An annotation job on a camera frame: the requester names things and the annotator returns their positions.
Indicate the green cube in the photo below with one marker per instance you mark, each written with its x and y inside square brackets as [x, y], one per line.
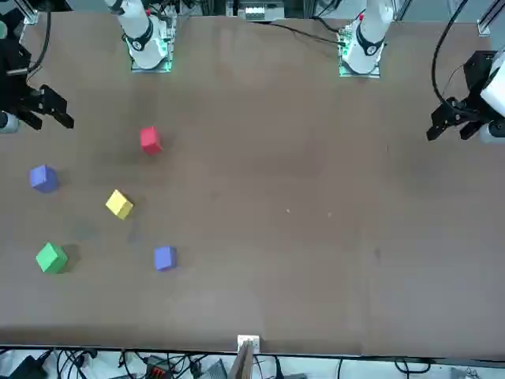
[51, 257]

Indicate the grey ribbed box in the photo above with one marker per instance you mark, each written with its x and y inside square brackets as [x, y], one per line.
[217, 370]

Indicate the yellow cube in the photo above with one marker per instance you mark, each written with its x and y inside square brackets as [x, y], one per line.
[119, 204]

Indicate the red cube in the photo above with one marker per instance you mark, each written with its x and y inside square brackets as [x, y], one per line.
[150, 140]

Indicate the black power adapter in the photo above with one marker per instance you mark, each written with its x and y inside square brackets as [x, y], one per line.
[27, 368]

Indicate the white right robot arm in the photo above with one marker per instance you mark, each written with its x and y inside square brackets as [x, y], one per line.
[142, 43]

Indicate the blue cube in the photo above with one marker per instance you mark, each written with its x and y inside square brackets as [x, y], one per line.
[44, 178]
[164, 258]

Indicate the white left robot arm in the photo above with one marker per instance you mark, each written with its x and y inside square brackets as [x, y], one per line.
[369, 43]

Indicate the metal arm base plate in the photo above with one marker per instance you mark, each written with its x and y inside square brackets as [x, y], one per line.
[167, 47]
[344, 72]

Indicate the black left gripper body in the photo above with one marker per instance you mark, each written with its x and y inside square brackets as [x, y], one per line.
[479, 71]

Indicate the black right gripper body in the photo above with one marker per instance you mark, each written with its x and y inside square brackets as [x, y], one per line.
[13, 87]

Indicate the black and red device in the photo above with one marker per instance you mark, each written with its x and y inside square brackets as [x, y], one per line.
[159, 367]

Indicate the white table edge bracket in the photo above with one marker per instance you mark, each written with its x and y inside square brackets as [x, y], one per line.
[254, 340]

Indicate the aluminium corner bracket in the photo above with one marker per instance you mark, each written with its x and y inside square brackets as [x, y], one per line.
[485, 25]
[31, 16]

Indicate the wooden stick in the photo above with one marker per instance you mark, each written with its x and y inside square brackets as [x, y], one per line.
[241, 363]

